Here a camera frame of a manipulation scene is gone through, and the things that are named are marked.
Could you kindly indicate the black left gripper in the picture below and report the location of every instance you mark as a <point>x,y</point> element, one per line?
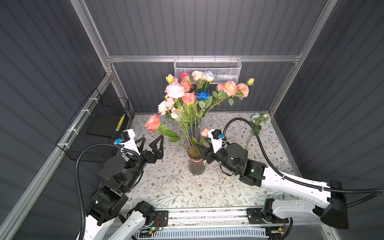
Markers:
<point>156,153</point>

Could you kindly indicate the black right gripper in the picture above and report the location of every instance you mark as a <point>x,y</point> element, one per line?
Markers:
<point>206,153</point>

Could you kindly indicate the red glass vase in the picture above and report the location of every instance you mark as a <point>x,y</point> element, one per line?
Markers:
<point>196,163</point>

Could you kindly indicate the coral pink rose stem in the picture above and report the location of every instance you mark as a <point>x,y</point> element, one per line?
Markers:
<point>154,125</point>

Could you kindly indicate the cream peony spray stem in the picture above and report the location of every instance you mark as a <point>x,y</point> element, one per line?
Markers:
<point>162,107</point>

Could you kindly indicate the blue rose stem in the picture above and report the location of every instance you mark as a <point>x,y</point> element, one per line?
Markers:
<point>204,100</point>

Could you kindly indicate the white green spray stem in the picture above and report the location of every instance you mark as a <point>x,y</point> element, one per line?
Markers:
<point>258,120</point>

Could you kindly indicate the peach spray rose branch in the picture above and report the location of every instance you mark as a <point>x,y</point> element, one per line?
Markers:
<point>228,92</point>

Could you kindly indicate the pink cream spray rose stem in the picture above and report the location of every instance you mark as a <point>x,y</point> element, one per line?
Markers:
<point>175,90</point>

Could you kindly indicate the white rose stem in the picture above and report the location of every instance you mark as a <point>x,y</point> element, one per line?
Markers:
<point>209,76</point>

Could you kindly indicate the hot pink rose stem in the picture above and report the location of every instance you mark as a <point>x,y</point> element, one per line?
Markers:
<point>185,77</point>

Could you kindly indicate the small pink tulip stem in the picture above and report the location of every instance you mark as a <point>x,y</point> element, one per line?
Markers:
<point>205,132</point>

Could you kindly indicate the blue purple glass vase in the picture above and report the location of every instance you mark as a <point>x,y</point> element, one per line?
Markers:
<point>194,130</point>

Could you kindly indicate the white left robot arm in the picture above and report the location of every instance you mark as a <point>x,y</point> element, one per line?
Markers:
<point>119,175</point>

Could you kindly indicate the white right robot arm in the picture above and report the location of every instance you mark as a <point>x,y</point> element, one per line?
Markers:
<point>314,202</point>

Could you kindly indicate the floral patterned table mat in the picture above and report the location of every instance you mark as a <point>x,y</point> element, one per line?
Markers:
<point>169,183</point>

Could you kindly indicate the yellow tool in basket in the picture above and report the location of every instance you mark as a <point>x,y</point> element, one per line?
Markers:
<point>121,121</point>

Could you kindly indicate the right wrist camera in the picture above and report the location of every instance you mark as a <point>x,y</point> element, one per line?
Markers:
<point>217,141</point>

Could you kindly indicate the black wire side basket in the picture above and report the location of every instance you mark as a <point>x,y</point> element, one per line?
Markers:
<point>96,123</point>

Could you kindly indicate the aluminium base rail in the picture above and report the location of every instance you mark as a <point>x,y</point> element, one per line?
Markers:
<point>207,217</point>

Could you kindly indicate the white wire wall basket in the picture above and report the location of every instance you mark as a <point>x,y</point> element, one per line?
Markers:
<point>224,69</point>

